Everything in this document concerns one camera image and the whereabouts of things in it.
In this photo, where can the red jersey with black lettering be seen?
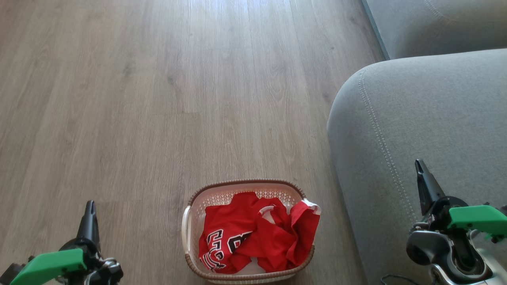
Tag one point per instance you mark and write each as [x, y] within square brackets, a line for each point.
[227, 233]

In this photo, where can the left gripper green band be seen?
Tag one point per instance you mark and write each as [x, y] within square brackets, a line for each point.
[47, 266]

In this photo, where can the red shorts with white waistband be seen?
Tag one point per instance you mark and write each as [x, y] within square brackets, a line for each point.
[303, 231]

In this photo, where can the grey fabric sofa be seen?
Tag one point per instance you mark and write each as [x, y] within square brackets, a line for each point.
[420, 126]

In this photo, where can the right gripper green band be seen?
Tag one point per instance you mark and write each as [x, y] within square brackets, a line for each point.
[473, 217]

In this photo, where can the white brown-rimmed laundry basket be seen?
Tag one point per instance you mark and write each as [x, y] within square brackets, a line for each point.
[194, 233]

